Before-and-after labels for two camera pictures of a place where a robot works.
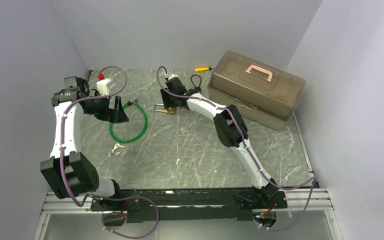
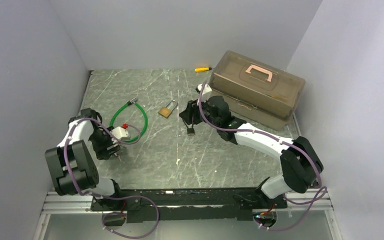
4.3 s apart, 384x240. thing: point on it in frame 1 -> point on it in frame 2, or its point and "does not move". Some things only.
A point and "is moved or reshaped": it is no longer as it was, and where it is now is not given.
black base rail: (191, 204) does not move
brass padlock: (170, 110) is moved or reshaped
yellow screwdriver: (202, 69) does not move
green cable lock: (133, 99) does not move
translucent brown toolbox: (266, 93) does not move
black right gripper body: (169, 99) -> (205, 111)
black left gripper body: (99, 107) -> (101, 140)
